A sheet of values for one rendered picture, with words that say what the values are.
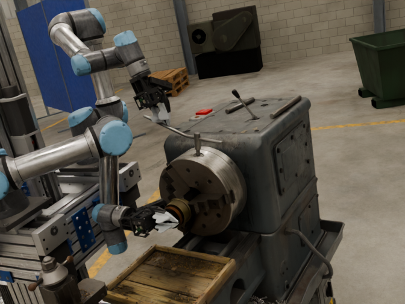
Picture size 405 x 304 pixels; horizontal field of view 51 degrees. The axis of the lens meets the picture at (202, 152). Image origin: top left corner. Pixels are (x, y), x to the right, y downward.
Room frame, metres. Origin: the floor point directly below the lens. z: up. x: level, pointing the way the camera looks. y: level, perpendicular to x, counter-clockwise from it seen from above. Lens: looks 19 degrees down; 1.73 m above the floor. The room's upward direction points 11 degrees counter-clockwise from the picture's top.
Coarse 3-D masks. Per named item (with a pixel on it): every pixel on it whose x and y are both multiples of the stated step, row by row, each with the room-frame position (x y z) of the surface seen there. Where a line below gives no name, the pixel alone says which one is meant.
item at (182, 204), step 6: (174, 198) 1.36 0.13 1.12; (180, 198) 1.38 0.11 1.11; (168, 204) 1.34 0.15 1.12; (174, 204) 1.32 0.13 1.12; (180, 204) 1.33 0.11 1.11; (186, 204) 1.33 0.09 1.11; (168, 210) 1.30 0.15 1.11; (174, 210) 1.30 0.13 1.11; (180, 210) 1.31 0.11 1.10; (186, 210) 1.32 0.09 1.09; (174, 216) 1.29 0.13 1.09; (180, 216) 1.30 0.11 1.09; (186, 216) 1.31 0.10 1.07; (180, 222) 1.29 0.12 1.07; (174, 228) 1.30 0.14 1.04
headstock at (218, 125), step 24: (192, 120) 1.88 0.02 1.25; (216, 120) 1.79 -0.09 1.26; (240, 120) 1.72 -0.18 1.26; (264, 120) 1.65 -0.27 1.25; (288, 120) 1.66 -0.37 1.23; (168, 144) 1.68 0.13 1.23; (192, 144) 1.61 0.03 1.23; (216, 144) 1.54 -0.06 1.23; (240, 144) 1.48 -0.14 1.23; (264, 144) 1.46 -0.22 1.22; (288, 144) 1.65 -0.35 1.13; (240, 168) 1.48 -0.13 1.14; (264, 168) 1.45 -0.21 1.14; (288, 168) 1.62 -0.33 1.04; (312, 168) 1.87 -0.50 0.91; (264, 192) 1.44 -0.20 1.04; (288, 192) 1.62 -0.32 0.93; (240, 216) 1.50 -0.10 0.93; (264, 216) 1.44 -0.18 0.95
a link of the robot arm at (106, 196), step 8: (104, 160) 1.54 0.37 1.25; (112, 160) 1.55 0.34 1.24; (104, 168) 1.54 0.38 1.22; (112, 168) 1.55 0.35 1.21; (104, 176) 1.54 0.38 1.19; (112, 176) 1.54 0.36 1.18; (104, 184) 1.54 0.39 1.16; (112, 184) 1.54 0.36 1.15; (104, 192) 1.54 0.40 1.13; (112, 192) 1.54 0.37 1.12; (104, 200) 1.53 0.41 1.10; (112, 200) 1.54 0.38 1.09
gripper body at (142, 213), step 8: (128, 208) 1.38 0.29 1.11; (144, 208) 1.35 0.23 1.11; (128, 216) 1.36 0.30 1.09; (136, 216) 1.31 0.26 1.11; (144, 216) 1.29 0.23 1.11; (120, 224) 1.34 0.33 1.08; (128, 224) 1.32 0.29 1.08; (136, 224) 1.29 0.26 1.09; (144, 224) 1.28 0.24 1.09; (152, 224) 1.32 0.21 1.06; (144, 232) 1.29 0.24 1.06
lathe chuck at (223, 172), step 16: (176, 160) 1.45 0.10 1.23; (192, 160) 1.41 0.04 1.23; (208, 160) 1.41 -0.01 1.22; (224, 160) 1.44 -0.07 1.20; (160, 176) 1.50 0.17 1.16; (192, 176) 1.42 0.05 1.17; (208, 176) 1.38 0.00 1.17; (224, 176) 1.37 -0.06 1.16; (160, 192) 1.52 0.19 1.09; (192, 192) 1.50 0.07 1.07; (208, 192) 1.39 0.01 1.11; (224, 192) 1.35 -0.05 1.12; (240, 192) 1.40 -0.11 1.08; (224, 208) 1.35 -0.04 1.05; (240, 208) 1.41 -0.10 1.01; (192, 224) 1.45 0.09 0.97; (208, 224) 1.40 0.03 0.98; (224, 224) 1.36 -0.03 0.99
